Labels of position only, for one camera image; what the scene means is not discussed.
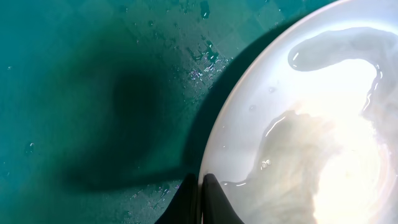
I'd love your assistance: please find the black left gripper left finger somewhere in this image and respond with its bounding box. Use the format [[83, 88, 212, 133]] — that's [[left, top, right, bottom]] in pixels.
[[155, 174, 198, 224]]

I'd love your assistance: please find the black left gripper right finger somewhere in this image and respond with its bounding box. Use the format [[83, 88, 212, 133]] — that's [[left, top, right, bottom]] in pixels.
[[201, 174, 243, 224]]

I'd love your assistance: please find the light blue plate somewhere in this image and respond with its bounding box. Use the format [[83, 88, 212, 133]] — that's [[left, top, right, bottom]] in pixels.
[[200, 0, 397, 223]]

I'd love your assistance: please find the teal plastic tray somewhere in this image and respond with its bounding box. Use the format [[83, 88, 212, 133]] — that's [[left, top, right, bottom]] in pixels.
[[1, 0, 325, 223]]

